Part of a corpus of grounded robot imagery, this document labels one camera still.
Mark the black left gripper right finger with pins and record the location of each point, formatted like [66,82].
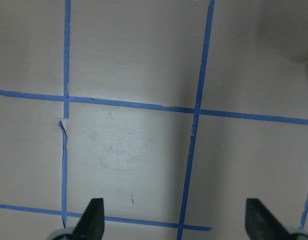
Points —
[261,224]

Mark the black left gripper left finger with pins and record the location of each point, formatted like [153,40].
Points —
[91,225]

